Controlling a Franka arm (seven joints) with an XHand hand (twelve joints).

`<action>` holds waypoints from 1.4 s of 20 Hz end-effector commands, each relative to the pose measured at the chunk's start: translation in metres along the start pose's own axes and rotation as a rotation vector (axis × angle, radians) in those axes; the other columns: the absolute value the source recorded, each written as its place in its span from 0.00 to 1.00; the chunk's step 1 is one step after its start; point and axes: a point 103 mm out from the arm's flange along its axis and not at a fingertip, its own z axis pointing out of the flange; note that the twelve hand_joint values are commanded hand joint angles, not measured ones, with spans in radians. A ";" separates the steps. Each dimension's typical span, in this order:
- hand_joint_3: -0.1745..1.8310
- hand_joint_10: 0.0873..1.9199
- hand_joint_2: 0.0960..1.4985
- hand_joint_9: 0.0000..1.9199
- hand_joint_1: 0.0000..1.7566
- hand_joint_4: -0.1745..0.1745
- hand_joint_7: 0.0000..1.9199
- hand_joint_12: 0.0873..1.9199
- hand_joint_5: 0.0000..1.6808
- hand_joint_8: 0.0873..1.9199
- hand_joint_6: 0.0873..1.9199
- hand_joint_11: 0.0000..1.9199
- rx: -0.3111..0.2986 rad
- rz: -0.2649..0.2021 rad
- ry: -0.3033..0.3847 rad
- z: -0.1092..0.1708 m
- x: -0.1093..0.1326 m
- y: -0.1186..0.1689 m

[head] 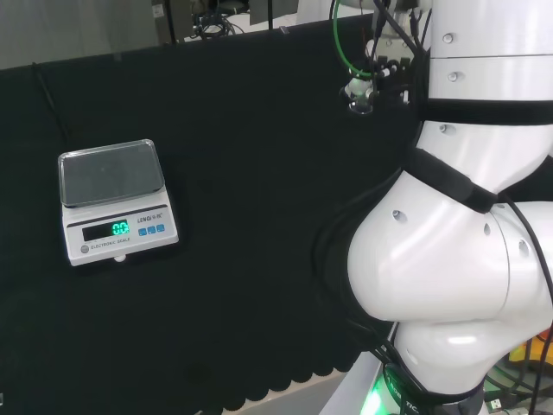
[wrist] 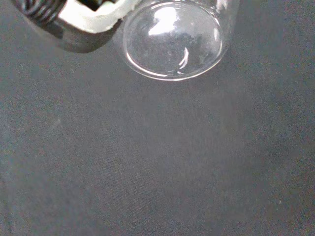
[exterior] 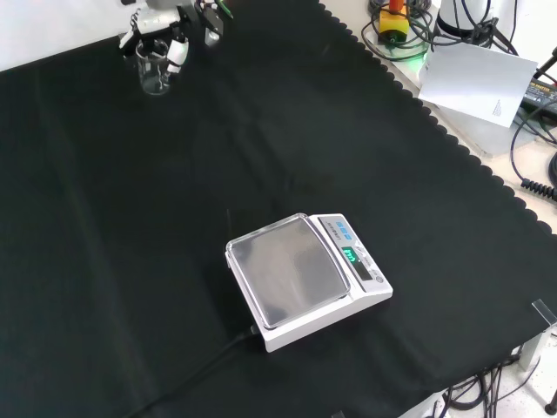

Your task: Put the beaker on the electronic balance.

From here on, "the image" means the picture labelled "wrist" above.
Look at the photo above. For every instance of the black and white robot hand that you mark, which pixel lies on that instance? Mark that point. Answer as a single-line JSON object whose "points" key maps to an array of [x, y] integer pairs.
{"points": [[83, 22]]}

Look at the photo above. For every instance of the black bench cloth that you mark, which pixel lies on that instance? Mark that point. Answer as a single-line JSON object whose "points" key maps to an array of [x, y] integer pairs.
{"points": [[147, 159]]}

